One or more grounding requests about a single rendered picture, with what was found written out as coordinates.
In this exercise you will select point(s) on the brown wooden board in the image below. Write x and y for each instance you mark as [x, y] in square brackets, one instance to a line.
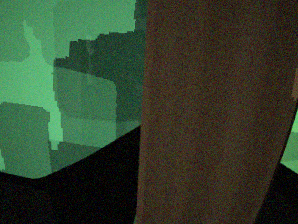
[219, 100]

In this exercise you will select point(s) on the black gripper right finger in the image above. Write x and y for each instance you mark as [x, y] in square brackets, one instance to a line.
[281, 204]

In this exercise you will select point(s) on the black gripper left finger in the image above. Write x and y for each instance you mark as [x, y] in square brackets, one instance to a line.
[99, 189]

